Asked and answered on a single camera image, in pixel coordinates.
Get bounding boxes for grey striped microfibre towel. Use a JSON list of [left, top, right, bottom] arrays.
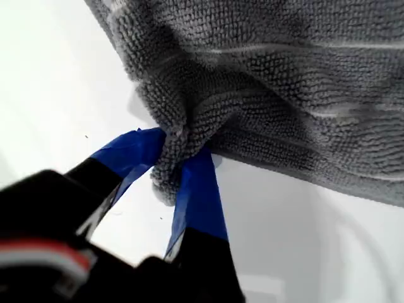
[[83, 0, 404, 209]]

